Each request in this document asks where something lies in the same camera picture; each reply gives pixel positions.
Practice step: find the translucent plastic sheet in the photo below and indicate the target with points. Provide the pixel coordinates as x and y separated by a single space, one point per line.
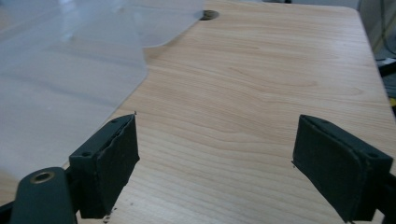
62 77

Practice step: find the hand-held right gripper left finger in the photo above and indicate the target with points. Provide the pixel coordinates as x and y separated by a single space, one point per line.
102 168

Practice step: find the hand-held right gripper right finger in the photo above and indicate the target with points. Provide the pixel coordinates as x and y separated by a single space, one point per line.
336 168

